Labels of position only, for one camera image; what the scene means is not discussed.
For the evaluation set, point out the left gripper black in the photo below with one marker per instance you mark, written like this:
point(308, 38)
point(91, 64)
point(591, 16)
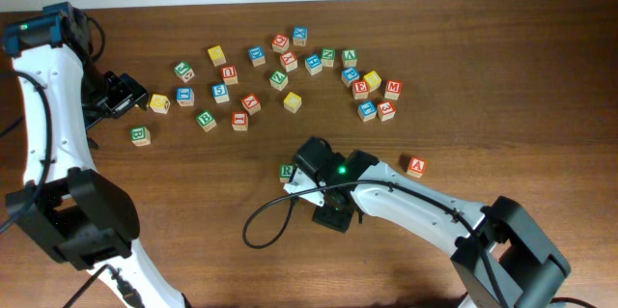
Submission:
point(125, 98)

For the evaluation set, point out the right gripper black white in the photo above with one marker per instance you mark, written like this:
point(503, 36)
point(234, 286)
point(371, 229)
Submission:
point(334, 215)

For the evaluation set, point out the green R block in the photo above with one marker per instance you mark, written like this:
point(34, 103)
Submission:
point(286, 172)

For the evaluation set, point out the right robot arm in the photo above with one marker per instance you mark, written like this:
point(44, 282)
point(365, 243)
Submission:
point(500, 253)

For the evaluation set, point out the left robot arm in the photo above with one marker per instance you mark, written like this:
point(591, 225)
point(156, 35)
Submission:
point(73, 213)

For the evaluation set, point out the green B block left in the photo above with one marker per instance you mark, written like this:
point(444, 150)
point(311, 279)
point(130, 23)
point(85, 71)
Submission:
point(140, 136)

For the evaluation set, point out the green b block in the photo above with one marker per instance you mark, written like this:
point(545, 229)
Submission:
point(140, 136)
point(206, 121)

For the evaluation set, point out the yellow W block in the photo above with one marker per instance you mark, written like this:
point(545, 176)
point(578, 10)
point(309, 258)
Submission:
point(159, 103)

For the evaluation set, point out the yellow block centre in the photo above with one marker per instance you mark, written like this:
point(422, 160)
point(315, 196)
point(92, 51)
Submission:
point(292, 102)

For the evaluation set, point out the blue E block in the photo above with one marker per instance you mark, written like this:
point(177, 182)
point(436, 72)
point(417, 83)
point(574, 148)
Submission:
point(367, 111)

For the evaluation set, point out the green J block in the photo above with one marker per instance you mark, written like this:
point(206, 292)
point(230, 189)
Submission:
point(184, 71)

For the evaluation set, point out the red I block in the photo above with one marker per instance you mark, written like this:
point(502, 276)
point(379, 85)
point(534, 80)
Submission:
point(240, 121)

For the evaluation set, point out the red K block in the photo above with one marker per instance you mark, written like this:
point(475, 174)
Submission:
point(251, 104)

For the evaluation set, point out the red 3 block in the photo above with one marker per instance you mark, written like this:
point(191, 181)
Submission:
point(386, 110)

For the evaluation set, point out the red E block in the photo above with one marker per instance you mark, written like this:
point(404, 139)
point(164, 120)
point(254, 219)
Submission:
point(360, 89)

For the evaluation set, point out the green Z block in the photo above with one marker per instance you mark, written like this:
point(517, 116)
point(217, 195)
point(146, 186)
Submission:
point(279, 80)

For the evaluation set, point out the green B block centre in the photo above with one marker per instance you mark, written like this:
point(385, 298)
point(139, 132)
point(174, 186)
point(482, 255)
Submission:
point(206, 121)

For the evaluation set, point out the blue P block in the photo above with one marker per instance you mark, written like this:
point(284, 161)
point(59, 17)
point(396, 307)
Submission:
point(349, 75)

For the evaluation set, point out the red A block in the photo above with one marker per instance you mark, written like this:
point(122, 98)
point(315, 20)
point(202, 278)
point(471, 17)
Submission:
point(416, 167)

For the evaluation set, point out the blue H block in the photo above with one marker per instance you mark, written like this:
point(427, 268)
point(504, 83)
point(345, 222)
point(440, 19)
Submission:
point(313, 64)

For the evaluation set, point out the yellow block right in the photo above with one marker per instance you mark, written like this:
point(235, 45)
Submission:
point(373, 80)

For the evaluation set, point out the red Y block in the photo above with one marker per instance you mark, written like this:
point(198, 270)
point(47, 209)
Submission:
point(288, 61)

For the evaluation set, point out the blue 5 block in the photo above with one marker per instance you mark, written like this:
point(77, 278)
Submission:
point(220, 93)

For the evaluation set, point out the red M block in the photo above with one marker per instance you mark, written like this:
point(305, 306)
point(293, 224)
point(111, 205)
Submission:
point(393, 89)

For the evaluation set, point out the yellow block top left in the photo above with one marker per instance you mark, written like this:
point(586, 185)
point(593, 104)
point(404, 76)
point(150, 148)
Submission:
point(217, 55)

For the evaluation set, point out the green N block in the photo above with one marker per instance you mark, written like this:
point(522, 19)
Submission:
point(328, 57)

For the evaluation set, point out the green V block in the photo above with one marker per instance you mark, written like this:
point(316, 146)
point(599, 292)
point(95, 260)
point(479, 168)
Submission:
point(349, 58)

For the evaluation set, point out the red U block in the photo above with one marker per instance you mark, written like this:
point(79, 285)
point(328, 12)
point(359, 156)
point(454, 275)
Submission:
point(230, 75)

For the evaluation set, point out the blue D block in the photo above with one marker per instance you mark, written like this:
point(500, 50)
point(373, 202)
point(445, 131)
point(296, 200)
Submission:
point(257, 56)

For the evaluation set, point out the red C block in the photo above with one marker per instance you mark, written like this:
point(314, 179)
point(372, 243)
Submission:
point(280, 44)

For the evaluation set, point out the blue X block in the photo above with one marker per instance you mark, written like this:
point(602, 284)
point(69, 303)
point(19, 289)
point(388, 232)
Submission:
point(300, 35)

